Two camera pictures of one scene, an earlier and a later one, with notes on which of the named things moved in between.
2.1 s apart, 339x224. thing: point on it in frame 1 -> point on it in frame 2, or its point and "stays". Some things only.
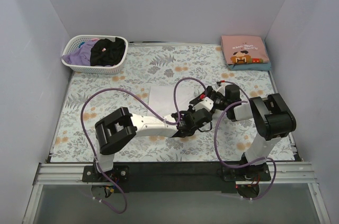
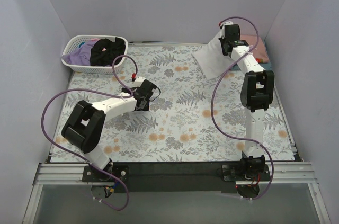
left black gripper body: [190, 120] -> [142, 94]
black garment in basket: [105, 52] stays
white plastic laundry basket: [73, 43] stays
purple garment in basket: [81, 55] stays
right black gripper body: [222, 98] -> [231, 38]
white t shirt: [161, 98] -> [211, 59]
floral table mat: [161, 79] stays
